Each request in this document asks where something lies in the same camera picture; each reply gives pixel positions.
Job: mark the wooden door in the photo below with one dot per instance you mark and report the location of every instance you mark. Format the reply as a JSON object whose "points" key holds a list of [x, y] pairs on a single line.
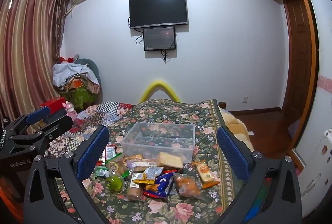
{"points": [[302, 65]]}

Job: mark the large black wall television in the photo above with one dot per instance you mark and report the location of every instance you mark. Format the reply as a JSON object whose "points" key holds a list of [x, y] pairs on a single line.
{"points": [[152, 13]]}

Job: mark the red white snack packet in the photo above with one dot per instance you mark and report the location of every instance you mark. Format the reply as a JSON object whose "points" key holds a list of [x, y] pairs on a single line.
{"points": [[109, 152]]}

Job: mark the pink plush toy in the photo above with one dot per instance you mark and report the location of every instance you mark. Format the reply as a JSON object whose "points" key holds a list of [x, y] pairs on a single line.
{"points": [[70, 111]]}

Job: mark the silver yellow snack packet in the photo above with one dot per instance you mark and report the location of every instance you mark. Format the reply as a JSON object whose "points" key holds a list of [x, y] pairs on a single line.
{"points": [[149, 175]]}

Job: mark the yellow foam arch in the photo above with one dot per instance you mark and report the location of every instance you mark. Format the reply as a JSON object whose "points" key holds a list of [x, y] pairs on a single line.
{"points": [[159, 85]]}

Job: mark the clear bag orange pastries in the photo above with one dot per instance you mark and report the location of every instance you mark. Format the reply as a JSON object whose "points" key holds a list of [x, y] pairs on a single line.
{"points": [[188, 186]]}

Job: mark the striped red curtain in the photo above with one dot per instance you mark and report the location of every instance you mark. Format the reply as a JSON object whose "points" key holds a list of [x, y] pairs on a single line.
{"points": [[31, 38]]}

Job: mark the brown cookie tube pack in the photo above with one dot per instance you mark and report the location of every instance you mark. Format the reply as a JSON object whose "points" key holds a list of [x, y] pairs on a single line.
{"points": [[134, 189]]}

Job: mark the blue round cracker bag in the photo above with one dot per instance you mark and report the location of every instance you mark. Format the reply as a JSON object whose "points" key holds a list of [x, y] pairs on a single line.
{"points": [[161, 188]]}

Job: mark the small black wall monitor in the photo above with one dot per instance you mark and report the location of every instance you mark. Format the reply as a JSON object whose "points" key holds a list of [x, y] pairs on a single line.
{"points": [[159, 38]]}

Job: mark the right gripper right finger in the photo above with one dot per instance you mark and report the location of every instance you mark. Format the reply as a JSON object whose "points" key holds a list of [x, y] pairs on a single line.
{"points": [[270, 193]]}

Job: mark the green bread bag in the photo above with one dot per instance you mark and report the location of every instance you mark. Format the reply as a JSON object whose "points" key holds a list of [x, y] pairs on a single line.
{"points": [[117, 166]]}

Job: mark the small green white packet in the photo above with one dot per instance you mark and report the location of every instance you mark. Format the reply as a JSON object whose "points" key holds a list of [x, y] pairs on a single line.
{"points": [[101, 171]]}

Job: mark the red box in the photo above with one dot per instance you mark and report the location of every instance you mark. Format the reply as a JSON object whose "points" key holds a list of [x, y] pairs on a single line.
{"points": [[55, 104]]}

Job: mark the orange label biscuit pack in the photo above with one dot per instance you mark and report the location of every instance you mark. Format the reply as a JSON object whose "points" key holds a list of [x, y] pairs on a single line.
{"points": [[207, 178]]}

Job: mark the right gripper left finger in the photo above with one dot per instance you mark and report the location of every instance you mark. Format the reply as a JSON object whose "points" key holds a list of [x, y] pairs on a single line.
{"points": [[43, 202]]}

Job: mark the white wall socket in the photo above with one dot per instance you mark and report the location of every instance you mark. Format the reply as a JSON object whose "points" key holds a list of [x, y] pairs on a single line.
{"points": [[245, 99]]}

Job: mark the caramel puffed rice pack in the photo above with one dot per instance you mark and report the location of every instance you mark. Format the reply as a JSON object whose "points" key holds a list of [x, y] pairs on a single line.
{"points": [[137, 163]]}

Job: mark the green round candy container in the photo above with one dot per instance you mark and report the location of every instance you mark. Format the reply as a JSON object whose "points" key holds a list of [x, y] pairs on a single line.
{"points": [[115, 183]]}

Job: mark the beige rice cracker block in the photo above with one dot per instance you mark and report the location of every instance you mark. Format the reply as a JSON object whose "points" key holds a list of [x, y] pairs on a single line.
{"points": [[169, 160]]}

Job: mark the yellow beige blanket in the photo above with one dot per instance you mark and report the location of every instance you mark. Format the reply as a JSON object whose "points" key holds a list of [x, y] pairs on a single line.
{"points": [[237, 127]]}

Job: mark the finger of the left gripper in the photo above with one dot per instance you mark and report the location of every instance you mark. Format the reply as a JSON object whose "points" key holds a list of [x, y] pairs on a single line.
{"points": [[54, 130], [39, 112]]}

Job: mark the pile of clothes and bags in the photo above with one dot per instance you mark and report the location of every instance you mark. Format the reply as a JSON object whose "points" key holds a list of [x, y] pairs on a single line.
{"points": [[77, 80]]}

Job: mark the clear plastic storage bin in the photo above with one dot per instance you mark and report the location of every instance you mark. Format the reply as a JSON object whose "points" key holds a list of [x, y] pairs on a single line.
{"points": [[149, 139]]}

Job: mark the patchwork quilt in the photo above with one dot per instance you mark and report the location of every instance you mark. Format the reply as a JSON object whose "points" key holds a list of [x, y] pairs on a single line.
{"points": [[85, 124]]}

